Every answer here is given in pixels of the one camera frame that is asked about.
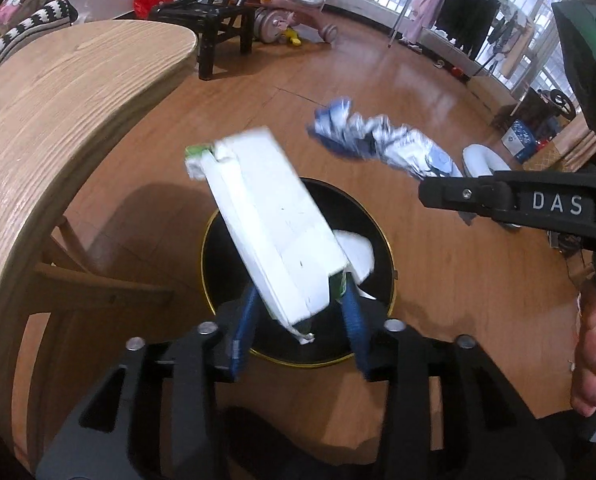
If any black round trash bin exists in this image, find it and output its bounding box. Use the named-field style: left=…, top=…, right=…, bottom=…
left=199, top=178, right=397, bottom=369

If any pink kids tricycle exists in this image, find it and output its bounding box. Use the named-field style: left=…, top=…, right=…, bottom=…
left=254, top=0, right=338, bottom=46

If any clothes rack with garments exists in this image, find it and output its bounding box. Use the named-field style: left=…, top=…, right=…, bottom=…
left=392, top=0, right=538, bottom=81

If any white slipper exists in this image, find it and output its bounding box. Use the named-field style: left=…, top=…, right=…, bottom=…
left=462, top=144, right=512, bottom=178

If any person's right hand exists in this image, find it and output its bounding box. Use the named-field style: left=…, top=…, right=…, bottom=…
left=570, top=281, right=596, bottom=417

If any blue white box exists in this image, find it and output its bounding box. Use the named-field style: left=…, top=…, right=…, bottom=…
left=502, top=120, right=538, bottom=164

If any black wooden chair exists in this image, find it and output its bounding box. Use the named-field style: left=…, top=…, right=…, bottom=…
left=148, top=0, right=256, bottom=81

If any black white striped sofa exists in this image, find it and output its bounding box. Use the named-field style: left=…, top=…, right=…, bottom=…
left=0, top=0, right=79, bottom=65

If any blue white wrapper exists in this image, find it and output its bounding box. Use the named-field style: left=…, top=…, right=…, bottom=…
left=307, top=98, right=463, bottom=181

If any white green carton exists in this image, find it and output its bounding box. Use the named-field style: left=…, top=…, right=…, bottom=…
left=184, top=127, right=323, bottom=344

